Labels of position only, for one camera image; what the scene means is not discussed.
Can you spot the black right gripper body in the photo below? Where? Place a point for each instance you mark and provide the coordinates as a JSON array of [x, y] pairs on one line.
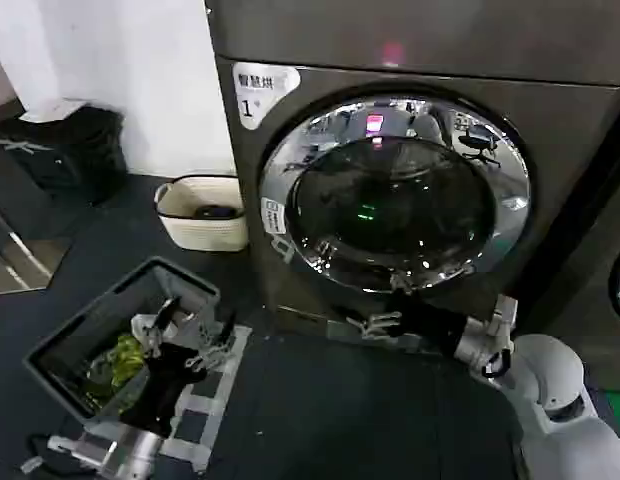
[[432, 325]]

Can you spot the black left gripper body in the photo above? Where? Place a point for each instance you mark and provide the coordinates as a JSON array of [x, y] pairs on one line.
[[165, 380]]

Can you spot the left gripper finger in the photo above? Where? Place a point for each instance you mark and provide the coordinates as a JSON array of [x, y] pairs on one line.
[[221, 345], [162, 322]]

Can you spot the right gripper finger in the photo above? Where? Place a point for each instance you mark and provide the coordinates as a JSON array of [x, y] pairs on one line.
[[380, 326], [405, 285]]

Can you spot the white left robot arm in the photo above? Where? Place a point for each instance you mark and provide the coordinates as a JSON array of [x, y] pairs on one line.
[[125, 450]]

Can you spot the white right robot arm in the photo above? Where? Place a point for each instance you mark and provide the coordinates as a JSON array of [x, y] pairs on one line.
[[550, 370]]

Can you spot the white cloth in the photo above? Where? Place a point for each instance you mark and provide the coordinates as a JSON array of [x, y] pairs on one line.
[[140, 325]]

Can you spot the green patterned garment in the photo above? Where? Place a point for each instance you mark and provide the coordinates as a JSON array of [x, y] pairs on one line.
[[125, 360]]

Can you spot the grey plastic laundry basket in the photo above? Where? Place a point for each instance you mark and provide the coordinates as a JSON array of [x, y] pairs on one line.
[[95, 315]]

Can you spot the round glass dryer door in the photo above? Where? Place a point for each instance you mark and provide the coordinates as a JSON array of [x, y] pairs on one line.
[[390, 210]]

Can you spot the white woven basket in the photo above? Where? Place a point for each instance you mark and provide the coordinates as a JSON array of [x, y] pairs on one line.
[[205, 232]]

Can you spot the dark item in white basket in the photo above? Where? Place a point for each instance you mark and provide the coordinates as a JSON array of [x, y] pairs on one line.
[[217, 211]]

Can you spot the white door instruction sticker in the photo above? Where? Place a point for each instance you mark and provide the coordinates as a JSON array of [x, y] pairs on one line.
[[272, 215]]

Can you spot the dark grey dryer with porthole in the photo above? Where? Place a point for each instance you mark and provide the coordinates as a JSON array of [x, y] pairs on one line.
[[602, 350]]

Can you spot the grey front-loading dryer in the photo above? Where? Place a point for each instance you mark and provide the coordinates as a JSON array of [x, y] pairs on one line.
[[555, 165]]

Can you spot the black waste bin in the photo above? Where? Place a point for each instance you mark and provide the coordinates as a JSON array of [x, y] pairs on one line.
[[65, 150]]

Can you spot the white number label sticker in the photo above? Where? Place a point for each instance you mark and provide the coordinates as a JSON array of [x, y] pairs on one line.
[[260, 95]]

